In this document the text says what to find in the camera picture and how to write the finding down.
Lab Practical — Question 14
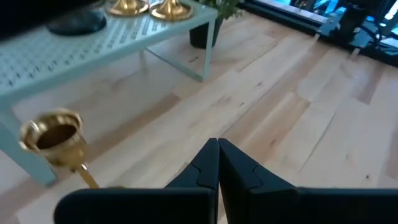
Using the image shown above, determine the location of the mint green perforated shelf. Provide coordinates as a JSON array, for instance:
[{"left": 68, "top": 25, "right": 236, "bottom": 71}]
[{"left": 0, "top": 0, "right": 218, "bottom": 187}]

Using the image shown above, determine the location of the tall gold candlestick holder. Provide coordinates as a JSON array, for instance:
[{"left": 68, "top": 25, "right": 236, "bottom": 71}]
[
  {"left": 149, "top": 0, "right": 194, "bottom": 22},
  {"left": 105, "top": 0, "right": 150, "bottom": 17}
]

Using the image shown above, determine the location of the potted plant with white flowers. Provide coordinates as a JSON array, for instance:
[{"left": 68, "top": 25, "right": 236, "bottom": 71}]
[{"left": 188, "top": 0, "right": 246, "bottom": 50}]

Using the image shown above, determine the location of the black candlestick holder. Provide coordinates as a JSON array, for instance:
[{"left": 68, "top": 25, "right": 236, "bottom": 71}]
[{"left": 46, "top": 9, "right": 108, "bottom": 37}]

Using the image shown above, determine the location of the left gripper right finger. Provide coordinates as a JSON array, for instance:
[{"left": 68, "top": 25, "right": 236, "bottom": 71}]
[{"left": 218, "top": 138, "right": 398, "bottom": 224}]

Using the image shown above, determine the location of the short gold candlestick holder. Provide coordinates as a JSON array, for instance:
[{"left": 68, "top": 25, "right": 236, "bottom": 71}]
[{"left": 17, "top": 107, "right": 101, "bottom": 190}]

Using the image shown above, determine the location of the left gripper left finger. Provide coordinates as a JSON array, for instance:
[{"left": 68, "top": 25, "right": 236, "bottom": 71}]
[{"left": 53, "top": 138, "right": 220, "bottom": 224}]

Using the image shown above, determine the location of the black aluminium table frame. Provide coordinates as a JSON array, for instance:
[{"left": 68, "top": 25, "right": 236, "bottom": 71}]
[{"left": 242, "top": 0, "right": 398, "bottom": 68}]

